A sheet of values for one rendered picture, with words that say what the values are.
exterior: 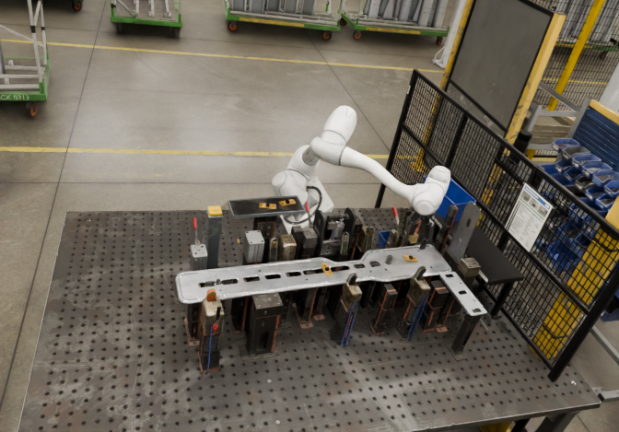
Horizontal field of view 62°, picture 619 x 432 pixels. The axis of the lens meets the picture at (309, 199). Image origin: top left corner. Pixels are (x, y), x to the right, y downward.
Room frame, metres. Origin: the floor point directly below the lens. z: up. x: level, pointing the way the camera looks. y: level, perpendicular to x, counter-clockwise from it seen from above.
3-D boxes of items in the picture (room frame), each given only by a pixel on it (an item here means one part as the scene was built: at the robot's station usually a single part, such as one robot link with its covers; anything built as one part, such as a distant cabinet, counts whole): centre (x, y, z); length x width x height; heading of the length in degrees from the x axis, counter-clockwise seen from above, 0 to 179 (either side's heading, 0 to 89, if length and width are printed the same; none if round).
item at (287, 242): (1.99, 0.07, 0.89); 0.13 x 0.11 x 0.38; 25
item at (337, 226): (2.14, -0.15, 0.94); 0.18 x 0.13 x 0.49; 115
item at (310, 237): (2.08, -0.03, 0.89); 0.13 x 0.11 x 0.38; 25
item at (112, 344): (2.01, -0.10, 0.68); 2.56 x 1.61 x 0.04; 110
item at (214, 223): (2.01, 0.44, 0.92); 0.08 x 0.08 x 0.44; 25
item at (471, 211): (2.22, -0.81, 1.17); 0.12 x 0.01 x 0.34; 25
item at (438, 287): (1.98, -0.72, 0.84); 0.11 x 0.10 x 0.28; 25
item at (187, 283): (1.90, -0.13, 1.00); 1.38 x 0.22 x 0.02; 115
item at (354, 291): (1.78, -0.28, 0.87); 0.12 x 0.09 x 0.35; 25
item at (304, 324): (1.88, -0.08, 0.84); 0.17 x 0.06 x 0.29; 25
